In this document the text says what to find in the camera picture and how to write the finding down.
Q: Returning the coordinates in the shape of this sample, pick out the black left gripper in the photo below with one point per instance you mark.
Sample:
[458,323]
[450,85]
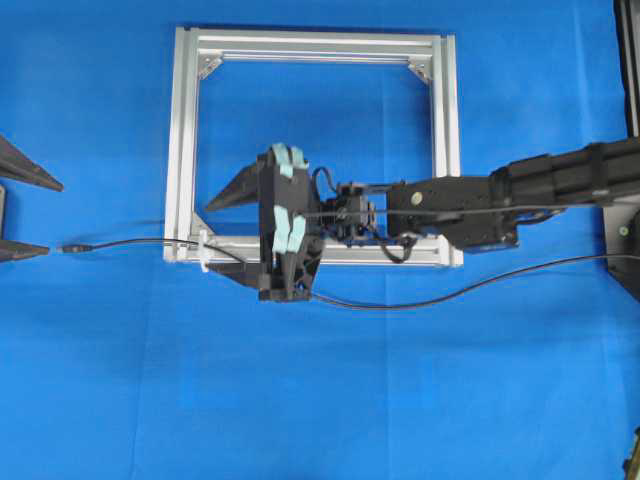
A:
[17,166]

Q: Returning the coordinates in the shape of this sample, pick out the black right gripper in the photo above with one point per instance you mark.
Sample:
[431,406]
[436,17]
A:
[295,223]

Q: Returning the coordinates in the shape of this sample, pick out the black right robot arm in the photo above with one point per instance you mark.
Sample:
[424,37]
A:
[470,212]

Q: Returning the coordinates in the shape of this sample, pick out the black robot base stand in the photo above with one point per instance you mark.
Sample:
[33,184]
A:
[621,220]

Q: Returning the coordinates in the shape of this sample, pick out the white zip tie loop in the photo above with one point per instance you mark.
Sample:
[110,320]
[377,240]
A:
[203,250]

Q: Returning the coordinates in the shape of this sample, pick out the blue cloth mat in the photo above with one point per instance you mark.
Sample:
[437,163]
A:
[118,365]

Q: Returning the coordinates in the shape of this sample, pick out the aluminium extrusion frame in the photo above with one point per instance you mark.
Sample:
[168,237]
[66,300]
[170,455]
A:
[200,51]

